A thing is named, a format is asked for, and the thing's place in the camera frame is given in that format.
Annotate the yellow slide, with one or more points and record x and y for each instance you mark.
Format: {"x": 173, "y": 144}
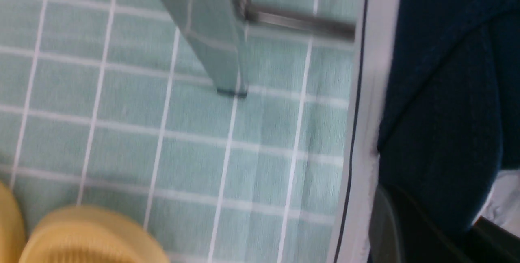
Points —
{"x": 12, "y": 228}
{"x": 89, "y": 234}

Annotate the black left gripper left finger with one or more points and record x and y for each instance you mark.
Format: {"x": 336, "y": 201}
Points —
{"x": 400, "y": 232}

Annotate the yellow slide, outer left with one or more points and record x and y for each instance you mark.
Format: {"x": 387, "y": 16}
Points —
{"x": 12, "y": 228}

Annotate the navy slip-on shoe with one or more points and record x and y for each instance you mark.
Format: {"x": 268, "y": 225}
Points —
{"x": 434, "y": 111}

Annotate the green checked tablecloth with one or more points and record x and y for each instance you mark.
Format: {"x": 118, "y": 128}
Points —
{"x": 104, "y": 103}

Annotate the yellow slide, inner right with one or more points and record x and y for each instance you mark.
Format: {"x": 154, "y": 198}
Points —
{"x": 89, "y": 234}

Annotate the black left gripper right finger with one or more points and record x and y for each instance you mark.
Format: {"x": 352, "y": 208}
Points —
{"x": 487, "y": 242}

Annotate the steel shoe rack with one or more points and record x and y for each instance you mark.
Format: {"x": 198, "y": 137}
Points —
{"x": 215, "y": 31}

